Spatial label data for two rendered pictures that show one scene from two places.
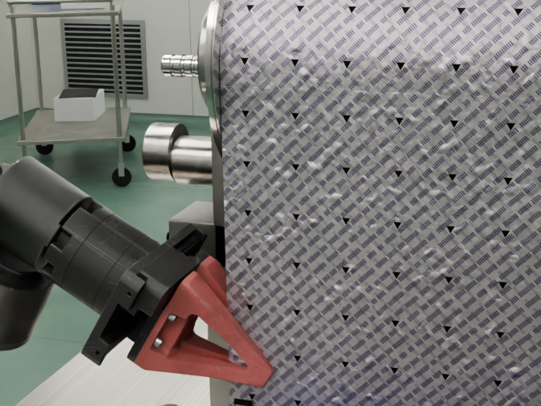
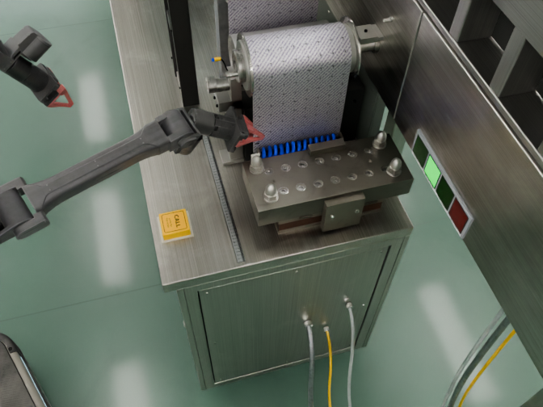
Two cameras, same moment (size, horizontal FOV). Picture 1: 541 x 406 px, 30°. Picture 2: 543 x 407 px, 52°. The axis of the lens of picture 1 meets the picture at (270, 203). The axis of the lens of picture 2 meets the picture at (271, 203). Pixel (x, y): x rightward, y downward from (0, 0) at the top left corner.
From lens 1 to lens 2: 0.97 m
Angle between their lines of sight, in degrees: 47
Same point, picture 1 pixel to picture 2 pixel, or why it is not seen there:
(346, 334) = (282, 123)
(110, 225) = (224, 119)
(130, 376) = not seen: hidden behind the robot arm
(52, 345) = not seen: outside the picture
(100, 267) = (226, 131)
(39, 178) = (204, 115)
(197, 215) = (223, 98)
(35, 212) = (208, 124)
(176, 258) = (242, 121)
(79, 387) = not seen: hidden behind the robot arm
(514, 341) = (318, 115)
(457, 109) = (309, 77)
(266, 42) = (264, 73)
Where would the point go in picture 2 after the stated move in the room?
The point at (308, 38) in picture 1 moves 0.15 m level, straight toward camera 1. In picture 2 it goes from (274, 70) to (312, 111)
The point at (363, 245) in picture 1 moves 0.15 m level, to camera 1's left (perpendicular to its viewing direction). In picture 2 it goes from (287, 106) to (233, 132)
